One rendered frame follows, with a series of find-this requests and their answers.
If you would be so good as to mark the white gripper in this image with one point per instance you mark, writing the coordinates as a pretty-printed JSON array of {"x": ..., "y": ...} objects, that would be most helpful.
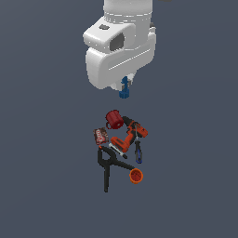
[{"x": 132, "y": 78}]

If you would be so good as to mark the red mug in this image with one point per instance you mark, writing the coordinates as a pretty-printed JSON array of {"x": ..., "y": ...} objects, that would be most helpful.
[{"x": 114, "y": 119}]

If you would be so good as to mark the orange and black power drill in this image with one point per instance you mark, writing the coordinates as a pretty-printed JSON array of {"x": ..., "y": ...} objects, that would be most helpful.
[{"x": 130, "y": 136}]

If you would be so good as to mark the red and white box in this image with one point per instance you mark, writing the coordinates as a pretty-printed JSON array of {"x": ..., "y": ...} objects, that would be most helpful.
[{"x": 100, "y": 136}]

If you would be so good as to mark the white and black marker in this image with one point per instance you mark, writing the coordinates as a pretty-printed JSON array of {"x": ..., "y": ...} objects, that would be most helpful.
[{"x": 117, "y": 150}]

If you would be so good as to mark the large black spring clamp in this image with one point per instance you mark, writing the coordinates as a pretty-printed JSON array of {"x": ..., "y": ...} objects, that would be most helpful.
[{"x": 107, "y": 161}]

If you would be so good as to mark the small orange cup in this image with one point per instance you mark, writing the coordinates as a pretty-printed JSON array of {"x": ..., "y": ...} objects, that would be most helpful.
[{"x": 136, "y": 176}]

